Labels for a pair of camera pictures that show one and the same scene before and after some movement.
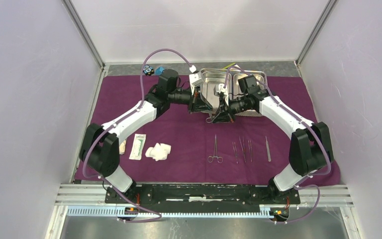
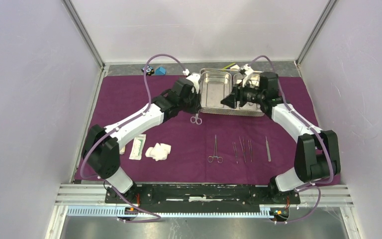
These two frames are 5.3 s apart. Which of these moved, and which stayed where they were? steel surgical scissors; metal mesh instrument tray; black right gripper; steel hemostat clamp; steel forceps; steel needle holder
Moved: steel surgical scissors; black right gripper
Stayed: steel hemostat clamp; steel forceps; metal mesh instrument tray; steel needle holder
